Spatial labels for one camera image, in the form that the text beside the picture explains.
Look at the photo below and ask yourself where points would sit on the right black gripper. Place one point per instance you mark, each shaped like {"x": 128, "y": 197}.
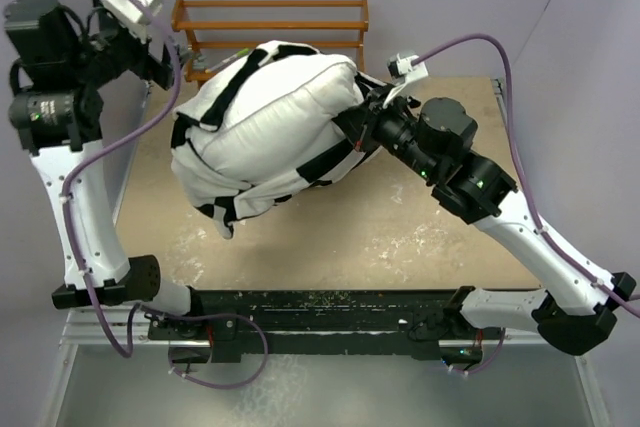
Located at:
{"x": 362, "y": 121}

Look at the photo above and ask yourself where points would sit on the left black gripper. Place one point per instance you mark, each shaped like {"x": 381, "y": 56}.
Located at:
{"x": 161, "y": 72}

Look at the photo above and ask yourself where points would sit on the white pillow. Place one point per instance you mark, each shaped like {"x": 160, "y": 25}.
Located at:
{"x": 280, "y": 119}

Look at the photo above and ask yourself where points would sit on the black white checkered pillowcase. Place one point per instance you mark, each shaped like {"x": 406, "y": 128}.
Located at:
{"x": 225, "y": 212}

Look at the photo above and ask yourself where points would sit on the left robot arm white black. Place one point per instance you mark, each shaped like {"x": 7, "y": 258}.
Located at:
{"x": 56, "y": 111}

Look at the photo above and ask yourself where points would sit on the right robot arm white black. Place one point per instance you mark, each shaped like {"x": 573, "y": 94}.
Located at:
{"x": 574, "y": 308}

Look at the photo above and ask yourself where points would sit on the wooden shelf rack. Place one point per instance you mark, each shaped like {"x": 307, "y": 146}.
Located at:
{"x": 232, "y": 25}

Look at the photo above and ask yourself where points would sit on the green cap marker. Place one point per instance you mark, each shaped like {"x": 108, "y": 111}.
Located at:
{"x": 228, "y": 60}

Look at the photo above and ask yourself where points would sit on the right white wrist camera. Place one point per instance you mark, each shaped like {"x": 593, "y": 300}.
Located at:
{"x": 405, "y": 68}

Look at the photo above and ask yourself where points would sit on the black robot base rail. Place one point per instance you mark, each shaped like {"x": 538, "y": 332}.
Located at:
{"x": 420, "y": 324}

